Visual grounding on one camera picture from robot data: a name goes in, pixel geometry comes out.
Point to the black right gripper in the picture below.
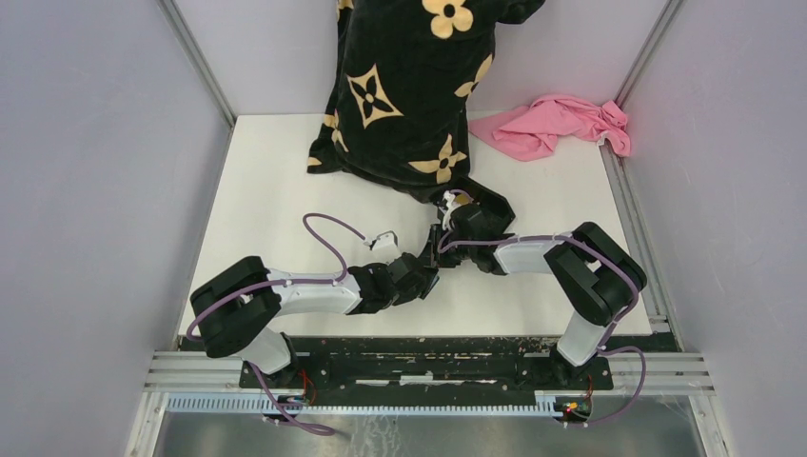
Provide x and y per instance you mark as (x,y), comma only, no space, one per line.
(435,259)

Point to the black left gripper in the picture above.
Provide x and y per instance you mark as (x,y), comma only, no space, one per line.
(409,295)

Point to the black plastic bin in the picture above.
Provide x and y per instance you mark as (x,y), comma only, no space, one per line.
(492,202)

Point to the black leather card holder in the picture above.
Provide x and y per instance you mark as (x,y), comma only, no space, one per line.
(429,279)

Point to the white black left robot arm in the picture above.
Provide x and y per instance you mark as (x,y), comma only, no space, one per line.
(233,310)

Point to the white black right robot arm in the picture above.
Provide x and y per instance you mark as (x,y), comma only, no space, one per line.
(599,278)

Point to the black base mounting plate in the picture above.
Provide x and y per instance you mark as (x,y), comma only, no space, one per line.
(429,371)

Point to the pink cloth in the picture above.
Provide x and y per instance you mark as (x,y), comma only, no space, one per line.
(532,132)

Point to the black floral blanket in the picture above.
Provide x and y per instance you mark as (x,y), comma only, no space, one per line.
(397,113)

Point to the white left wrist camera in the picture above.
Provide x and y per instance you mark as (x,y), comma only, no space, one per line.
(385,244)

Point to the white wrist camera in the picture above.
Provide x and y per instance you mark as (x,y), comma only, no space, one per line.
(449,207)
(385,244)

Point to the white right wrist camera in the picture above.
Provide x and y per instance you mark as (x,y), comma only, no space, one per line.
(449,207)

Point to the white slotted cable duct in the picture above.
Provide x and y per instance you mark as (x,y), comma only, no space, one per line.
(258,403)

